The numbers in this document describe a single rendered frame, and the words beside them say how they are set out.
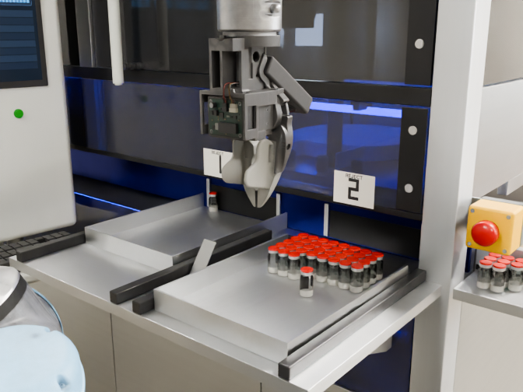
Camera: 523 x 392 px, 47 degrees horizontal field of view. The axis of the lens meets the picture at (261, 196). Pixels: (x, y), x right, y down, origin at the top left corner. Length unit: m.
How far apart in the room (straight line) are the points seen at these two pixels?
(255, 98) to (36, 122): 0.95
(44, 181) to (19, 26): 0.38
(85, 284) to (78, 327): 0.87
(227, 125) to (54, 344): 0.30
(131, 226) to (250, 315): 0.49
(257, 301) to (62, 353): 0.45
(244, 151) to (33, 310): 0.31
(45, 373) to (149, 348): 1.13
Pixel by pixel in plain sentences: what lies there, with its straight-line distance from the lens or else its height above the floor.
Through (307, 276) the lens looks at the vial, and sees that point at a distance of 0.98.
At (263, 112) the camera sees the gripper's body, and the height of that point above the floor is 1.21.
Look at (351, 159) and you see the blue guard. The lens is 1.10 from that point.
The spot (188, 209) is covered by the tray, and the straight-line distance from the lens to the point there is 1.45.
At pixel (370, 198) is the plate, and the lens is 1.10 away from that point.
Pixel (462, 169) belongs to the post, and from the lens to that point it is 1.02.
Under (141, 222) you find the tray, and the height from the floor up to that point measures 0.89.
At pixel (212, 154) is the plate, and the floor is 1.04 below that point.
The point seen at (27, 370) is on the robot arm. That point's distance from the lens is 0.58.
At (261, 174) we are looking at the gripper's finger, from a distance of 0.73.
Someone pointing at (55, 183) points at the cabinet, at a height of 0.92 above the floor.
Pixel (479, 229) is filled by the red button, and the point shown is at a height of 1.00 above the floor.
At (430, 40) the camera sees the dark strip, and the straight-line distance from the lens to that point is 1.02.
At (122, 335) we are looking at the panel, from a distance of 1.77.
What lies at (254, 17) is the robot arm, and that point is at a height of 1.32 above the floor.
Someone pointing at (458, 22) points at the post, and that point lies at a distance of 1.00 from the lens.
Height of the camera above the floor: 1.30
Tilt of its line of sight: 16 degrees down
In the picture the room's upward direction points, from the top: straight up
